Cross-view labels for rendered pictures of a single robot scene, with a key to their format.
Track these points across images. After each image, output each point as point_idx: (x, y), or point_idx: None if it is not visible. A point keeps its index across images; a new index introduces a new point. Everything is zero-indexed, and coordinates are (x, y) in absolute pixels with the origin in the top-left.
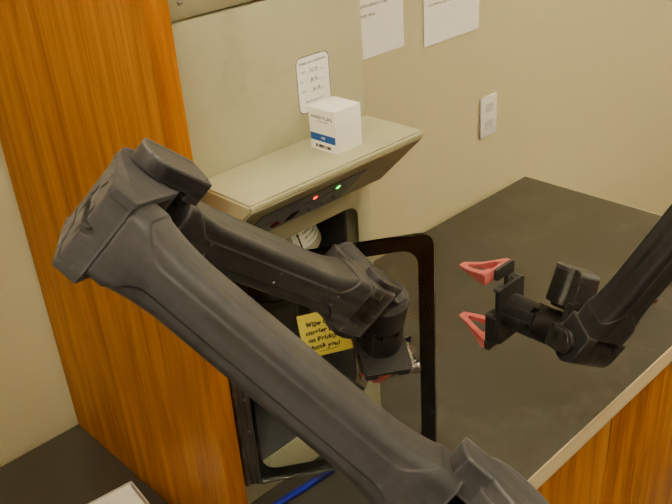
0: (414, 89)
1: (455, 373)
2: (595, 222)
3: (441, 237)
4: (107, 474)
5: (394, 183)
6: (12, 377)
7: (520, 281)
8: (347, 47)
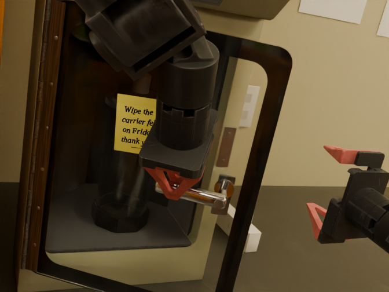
0: (356, 65)
1: (291, 282)
2: None
3: (336, 193)
4: None
5: (313, 134)
6: None
7: (384, 178)
8: None
